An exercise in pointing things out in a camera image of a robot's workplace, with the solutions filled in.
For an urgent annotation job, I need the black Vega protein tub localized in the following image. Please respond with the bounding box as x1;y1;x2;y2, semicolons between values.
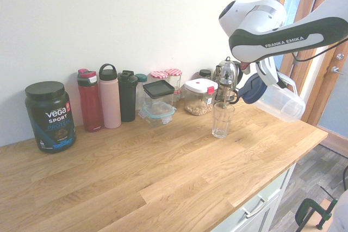
24;81;77;154

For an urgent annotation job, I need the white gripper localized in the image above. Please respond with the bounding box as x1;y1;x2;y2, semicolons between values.
255;57;294;86

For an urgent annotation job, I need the clear drinking glass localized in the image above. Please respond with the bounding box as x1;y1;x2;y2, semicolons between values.
212;102;235;139

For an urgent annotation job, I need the chrome french press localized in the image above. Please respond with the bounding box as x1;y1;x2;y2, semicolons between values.
216;62;240;105

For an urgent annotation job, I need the glass container with teal lid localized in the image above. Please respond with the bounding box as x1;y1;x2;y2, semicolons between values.
138;101;177;128

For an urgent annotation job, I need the white kitchen cabinet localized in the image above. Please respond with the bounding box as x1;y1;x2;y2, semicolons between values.
217;161;297;232

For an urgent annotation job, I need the jar with red gingham lid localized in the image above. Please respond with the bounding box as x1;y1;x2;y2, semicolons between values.
150;71;169;84
165;68;183;99

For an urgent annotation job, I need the container with white clip lid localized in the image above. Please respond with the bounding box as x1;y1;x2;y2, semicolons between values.
184;78;218;116

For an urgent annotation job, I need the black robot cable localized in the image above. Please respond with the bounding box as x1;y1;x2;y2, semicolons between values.
290;38;348;63

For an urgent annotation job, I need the square container with black lid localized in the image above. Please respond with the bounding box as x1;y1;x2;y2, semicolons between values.
142;80;175;108

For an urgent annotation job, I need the clear bottle with green cap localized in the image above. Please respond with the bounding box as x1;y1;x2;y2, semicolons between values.
135;73;148;110

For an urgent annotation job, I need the metal drawer handle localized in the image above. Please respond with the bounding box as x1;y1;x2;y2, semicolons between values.
241;198;266;218

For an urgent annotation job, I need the green metal clamp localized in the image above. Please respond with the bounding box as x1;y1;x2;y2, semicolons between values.
295;198;339;232

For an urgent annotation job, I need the pink bottle with black cap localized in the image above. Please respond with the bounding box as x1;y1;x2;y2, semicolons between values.
98;64;122;129

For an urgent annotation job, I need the clear pitcher with blue lid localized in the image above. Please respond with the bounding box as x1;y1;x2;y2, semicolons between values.
235;73;307;123

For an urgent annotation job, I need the black shaker bottle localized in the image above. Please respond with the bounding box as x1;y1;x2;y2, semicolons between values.
117;70;139;123

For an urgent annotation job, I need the red water bottle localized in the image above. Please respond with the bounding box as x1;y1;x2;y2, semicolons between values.
77;68;104;133

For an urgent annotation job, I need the silver kettle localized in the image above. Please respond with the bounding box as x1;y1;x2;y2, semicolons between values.
214;57;244;89

